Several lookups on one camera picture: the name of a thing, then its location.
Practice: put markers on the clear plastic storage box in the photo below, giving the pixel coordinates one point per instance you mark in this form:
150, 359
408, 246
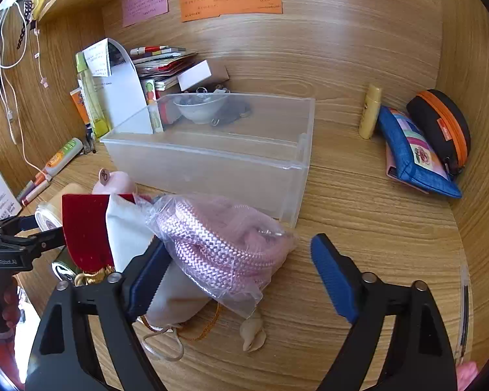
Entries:
212, 163

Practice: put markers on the stack of colourful booklets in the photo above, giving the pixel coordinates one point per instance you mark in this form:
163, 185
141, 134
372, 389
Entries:
163, 65

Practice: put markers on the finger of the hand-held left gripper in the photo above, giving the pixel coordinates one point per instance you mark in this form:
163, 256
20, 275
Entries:
45, 241
26, 222

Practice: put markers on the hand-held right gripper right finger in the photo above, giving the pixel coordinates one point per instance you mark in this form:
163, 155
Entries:
334, 281

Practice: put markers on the pale yellow tube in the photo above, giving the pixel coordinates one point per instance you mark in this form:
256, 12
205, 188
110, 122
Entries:
370, 114

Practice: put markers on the white ceramic bowl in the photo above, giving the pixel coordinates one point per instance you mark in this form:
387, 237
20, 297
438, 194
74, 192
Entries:
199, 108

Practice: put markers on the clear plastic pen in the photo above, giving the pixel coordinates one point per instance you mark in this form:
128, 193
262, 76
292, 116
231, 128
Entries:
464, 313

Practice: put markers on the white printed card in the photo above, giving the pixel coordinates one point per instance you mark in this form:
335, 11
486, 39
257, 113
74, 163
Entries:
0, 195

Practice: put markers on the orange sticky note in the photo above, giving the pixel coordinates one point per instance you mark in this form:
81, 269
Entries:
230, 4

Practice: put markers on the white carton coloured dots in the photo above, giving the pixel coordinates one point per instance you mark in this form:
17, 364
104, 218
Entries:
151, 97

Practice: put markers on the cream tape roll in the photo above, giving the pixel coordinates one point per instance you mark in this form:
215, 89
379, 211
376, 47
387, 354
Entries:
47, 216

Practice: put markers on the brown cardboard box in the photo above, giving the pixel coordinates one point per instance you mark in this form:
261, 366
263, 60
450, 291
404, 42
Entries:
220, 74

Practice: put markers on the pink sticky note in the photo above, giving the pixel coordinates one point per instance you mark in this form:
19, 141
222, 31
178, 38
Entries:
144, 4

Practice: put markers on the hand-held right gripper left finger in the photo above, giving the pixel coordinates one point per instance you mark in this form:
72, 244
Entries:
144, 281

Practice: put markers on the orange printed box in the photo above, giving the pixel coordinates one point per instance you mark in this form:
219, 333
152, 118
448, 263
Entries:
79, 106

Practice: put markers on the beige seashell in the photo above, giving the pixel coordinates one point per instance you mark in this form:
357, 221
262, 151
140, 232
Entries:
253, 334

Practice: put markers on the pale pink bottle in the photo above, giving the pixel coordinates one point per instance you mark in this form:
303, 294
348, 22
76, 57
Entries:
114, 182

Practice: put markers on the blue patchwork pouch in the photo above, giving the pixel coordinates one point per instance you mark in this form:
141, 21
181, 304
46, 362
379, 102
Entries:
407, 159

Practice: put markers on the dark green round tin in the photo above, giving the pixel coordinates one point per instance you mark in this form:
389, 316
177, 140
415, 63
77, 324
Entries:
63, 269

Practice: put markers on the yellow green bottle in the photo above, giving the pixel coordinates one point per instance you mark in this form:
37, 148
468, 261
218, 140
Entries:
93, 102

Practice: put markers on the small white box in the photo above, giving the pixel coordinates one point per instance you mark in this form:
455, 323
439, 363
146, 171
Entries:
194, 75

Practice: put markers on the black orange zip case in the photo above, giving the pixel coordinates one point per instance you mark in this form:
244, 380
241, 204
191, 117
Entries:
436, 122

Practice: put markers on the metal keyring bundle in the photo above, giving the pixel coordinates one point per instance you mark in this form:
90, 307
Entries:
234, 110

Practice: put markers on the person's left hand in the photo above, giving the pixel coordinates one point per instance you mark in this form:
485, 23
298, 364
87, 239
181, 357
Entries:
10, 309

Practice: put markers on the pink fluffy item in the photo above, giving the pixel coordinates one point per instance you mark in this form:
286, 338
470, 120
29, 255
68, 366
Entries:
468, 376

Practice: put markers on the red velvet pouch gold tassel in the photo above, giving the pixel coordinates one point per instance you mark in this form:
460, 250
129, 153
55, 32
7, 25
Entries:
85, 228

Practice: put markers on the wooden desktop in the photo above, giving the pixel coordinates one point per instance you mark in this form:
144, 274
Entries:
350, 220

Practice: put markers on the green white tube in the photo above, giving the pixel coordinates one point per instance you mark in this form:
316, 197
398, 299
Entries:
63, 157

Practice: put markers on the orange white marker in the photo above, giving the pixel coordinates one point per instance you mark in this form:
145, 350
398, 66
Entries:
34, 193
36, 182

